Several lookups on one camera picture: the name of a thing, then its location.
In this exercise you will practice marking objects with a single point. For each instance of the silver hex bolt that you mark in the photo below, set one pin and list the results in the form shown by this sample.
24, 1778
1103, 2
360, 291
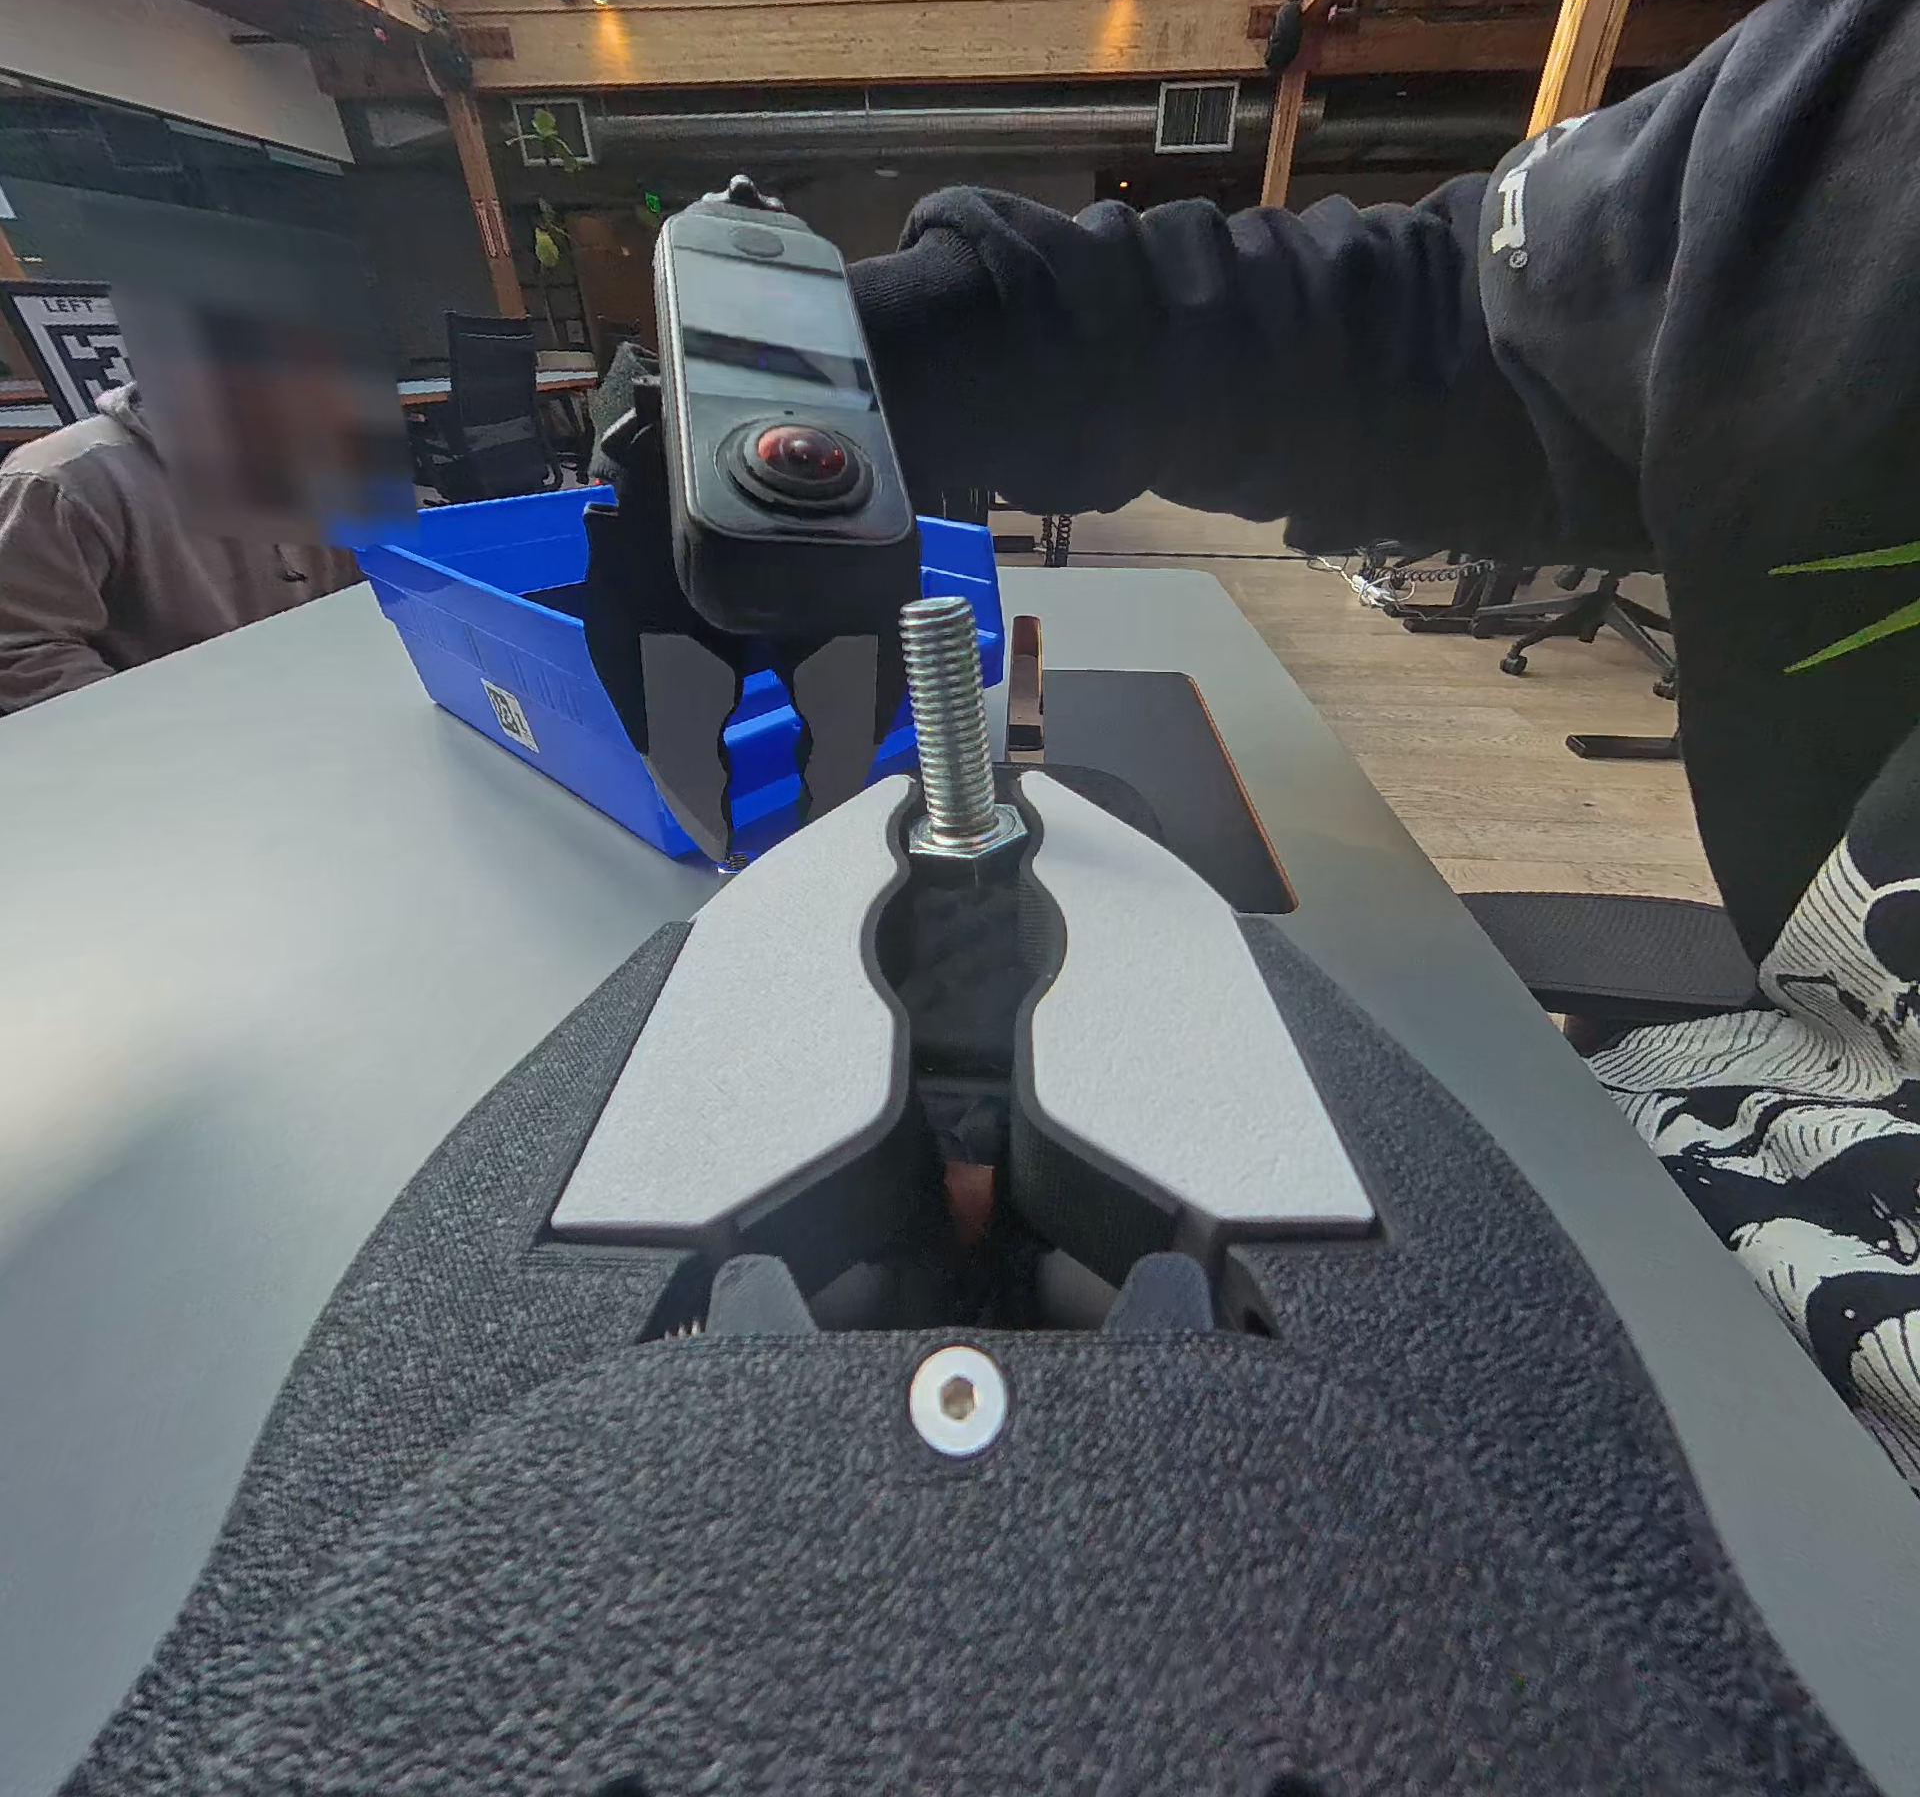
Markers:
947, 717

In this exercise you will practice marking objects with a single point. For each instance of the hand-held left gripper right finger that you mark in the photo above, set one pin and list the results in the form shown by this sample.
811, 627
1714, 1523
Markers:
1185, 1061

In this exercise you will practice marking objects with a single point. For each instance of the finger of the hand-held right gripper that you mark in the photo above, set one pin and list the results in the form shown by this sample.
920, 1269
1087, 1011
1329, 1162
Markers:
683, 717
839, 717

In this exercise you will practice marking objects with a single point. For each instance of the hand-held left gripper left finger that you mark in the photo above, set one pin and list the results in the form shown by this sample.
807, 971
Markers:
720, 1061

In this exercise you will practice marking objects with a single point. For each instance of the black white printed clothing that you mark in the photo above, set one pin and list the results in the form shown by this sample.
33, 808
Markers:
1800, 1152

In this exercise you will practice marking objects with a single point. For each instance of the person's right forearm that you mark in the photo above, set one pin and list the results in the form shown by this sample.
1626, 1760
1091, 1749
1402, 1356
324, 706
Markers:
1199, 357

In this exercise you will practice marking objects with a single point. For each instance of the grey ceiling duct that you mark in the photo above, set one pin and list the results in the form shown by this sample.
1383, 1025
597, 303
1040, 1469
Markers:
901, 124

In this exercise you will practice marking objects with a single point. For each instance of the white air vent grille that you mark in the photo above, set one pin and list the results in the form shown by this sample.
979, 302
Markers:
1197, 117

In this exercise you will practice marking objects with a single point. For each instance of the black office chair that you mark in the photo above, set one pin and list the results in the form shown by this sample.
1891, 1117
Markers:
1619, 949
1590, 610
503, 387

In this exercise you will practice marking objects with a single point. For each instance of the black white marker board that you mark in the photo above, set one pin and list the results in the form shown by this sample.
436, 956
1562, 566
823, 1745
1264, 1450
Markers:
84, 357

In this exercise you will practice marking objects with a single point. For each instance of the wood-edged grey table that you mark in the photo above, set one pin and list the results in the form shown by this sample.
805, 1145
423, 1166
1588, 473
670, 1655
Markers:
570, 379

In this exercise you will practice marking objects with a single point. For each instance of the person's left hand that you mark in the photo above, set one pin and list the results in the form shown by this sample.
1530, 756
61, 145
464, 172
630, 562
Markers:
971, 1193

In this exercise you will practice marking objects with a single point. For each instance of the green potted plant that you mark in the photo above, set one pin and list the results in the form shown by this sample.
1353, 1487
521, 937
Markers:
548, 138

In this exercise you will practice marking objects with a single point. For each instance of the blue plastic bin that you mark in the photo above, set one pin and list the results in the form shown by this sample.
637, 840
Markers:
449, 610

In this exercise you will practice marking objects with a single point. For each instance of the person's right hand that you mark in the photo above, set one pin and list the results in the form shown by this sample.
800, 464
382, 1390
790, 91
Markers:
629, 396

